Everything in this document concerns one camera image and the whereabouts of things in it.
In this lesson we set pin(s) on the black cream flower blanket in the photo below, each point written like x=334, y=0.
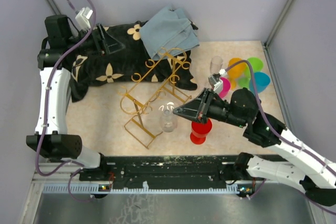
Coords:
x=91, y=69

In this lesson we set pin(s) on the red wine glass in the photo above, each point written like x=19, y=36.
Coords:
x=200, y=131

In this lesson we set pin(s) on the yellow wine glass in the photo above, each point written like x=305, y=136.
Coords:
x=235, y=73

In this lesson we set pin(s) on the grey blue folded cloth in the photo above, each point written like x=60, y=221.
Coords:
x=169, y=30

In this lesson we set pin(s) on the blue wine glass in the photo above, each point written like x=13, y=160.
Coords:
x=262, y=81

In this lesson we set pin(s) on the gold wire glass rack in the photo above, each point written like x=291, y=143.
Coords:
x=130, y=103

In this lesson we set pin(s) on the magenta wine glass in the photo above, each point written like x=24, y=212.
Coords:
x=226, y=87

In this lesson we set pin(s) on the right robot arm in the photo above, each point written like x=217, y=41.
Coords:
x=308, y=172

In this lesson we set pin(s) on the clear wine glass back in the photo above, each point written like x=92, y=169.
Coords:
x=215, y=67

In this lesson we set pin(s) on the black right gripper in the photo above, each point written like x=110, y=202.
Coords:
x=198, y=109

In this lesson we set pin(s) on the clear wine glass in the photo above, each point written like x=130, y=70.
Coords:
x=167, y=120
x=215, y=67

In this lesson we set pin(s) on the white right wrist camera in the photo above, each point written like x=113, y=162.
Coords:
x=216, y=82

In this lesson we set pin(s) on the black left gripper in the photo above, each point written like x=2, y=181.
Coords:
x=111, y=44

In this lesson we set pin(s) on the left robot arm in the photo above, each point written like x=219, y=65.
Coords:
x=51, y=139

